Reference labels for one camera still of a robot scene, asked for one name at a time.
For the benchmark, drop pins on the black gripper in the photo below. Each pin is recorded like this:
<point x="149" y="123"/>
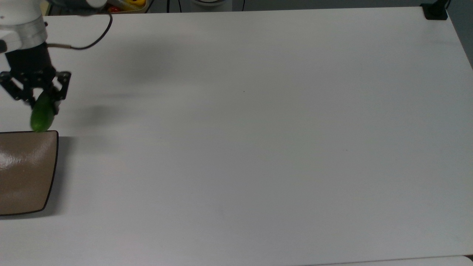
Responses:
<point x="31" y="68"/>

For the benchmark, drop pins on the green cucumber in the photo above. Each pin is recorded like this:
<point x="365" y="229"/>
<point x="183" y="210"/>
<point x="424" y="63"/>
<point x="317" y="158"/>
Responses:
<point x="42" y="114"/>

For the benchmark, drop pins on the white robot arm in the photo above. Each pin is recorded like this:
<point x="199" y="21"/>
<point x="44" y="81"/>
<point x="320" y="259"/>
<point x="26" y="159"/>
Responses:
<point x="22" y="22"/>

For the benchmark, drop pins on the square brown ceramic plate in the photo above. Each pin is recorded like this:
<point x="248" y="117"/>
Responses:
<point x="26" y="171"/>

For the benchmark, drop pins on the yellow container with toys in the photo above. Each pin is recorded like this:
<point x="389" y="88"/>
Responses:
<point x="127" y="5"/>

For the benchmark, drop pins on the black table clamp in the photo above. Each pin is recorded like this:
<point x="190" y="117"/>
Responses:
<point x="435" y="11"/>

